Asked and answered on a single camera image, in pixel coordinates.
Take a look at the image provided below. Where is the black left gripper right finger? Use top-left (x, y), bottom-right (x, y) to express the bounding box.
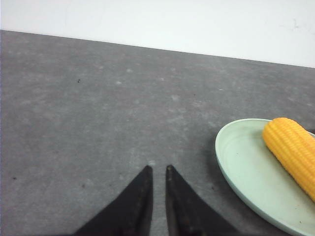
top-left (165, 165), bottom-right (238, 236)

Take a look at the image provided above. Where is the pale green plate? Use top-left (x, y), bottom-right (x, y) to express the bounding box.
top-left (215, 118), bottom-right (315, 236)

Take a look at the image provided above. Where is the yellow corn cob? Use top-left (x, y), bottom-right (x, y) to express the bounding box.
top-left (262, 118), bottom-right (315, 201)

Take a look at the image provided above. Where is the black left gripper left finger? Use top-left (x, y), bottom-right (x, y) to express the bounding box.
top-left (74, 165), bottom-right (153, 236)

